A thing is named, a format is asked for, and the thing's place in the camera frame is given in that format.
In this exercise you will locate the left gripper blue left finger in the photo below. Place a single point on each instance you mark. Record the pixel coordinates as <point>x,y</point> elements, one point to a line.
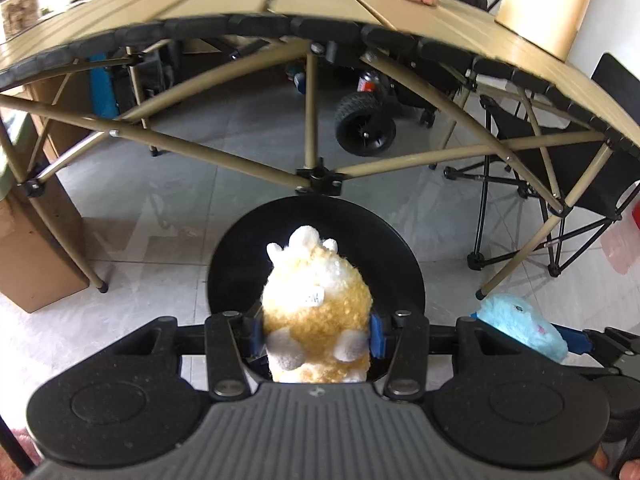
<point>257,345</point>

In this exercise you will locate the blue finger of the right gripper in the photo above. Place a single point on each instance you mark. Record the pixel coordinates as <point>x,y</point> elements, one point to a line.
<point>577,341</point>

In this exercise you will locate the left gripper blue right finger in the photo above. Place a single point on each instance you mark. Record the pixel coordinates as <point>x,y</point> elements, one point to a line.
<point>377,336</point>

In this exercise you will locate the white yellow alpaca plush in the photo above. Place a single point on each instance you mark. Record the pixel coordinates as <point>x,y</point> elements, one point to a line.
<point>316,310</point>

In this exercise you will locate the light blue plush toy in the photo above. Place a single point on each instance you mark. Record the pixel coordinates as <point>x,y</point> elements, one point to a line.
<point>515,317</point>

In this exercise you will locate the black round trash bin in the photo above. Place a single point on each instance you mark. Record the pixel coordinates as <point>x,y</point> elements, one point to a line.
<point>240,265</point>

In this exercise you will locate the person's right hand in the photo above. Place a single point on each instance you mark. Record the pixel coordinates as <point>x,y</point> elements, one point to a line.
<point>630,470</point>

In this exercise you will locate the red plastic bucket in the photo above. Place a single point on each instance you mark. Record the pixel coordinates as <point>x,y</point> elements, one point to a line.
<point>636,215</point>

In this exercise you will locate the black folding chair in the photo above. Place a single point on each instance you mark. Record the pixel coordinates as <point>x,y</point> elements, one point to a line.
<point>610,193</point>

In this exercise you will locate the black wagon cart wheel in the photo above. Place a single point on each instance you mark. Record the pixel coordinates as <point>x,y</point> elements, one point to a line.
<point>363,125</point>

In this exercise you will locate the cardboard box with green liner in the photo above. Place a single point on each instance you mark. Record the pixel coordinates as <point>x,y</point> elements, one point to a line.
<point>35,270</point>

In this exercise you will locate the khaki folding camping table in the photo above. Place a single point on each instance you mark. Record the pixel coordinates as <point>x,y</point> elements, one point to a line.
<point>394,38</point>

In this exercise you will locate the clear jar with snacks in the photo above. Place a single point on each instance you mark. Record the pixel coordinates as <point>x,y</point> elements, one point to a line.
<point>18,15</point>

